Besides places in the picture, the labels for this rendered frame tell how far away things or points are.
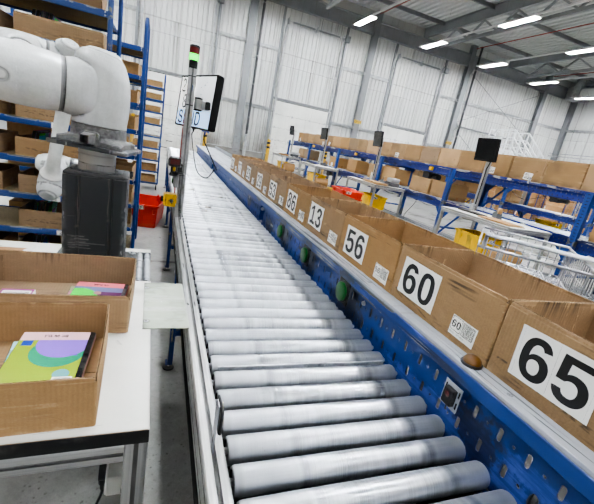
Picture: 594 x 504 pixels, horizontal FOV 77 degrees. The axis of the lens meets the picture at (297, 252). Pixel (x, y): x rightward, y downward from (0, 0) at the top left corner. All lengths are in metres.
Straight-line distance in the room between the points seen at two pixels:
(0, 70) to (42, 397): 0.85
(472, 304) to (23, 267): 1.21
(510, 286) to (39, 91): 1.43
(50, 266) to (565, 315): 1.36
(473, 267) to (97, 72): 1.29
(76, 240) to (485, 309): 1.18
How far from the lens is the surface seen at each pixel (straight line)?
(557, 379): 0.86
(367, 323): 1.26
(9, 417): 0.78
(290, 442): 0.79
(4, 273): 1.34
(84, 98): 1.29
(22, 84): 1.29
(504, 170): 7.04
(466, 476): 0.88
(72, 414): 0.78
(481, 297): 0.95
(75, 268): 1.29
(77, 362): 0.87
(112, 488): 1.14
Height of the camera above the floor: 1.28
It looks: 16 degrees down
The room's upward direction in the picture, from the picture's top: 11 degrees clockwise
